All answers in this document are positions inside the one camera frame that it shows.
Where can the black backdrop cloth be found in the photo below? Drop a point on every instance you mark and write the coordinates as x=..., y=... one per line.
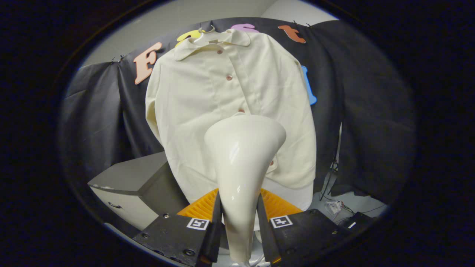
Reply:
x=371, y=111

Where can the white garment steamer head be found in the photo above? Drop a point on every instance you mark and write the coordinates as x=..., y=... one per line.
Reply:
x=241, y=155

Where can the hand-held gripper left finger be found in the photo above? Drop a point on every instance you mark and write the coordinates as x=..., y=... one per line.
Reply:
x=217, y=230

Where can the grey cabinet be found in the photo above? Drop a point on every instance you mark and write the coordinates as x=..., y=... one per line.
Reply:
x=130, y=174

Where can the cream button-up shirt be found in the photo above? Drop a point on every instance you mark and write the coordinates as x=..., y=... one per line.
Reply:
x=204, y=92

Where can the black power adapter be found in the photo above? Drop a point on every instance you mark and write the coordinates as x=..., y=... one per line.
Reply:
x=358, y=220

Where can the white cloth panel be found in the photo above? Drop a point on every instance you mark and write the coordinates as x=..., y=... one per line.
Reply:
x=297, y=198

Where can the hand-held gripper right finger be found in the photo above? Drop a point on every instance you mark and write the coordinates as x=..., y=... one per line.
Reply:
x=261, y=230

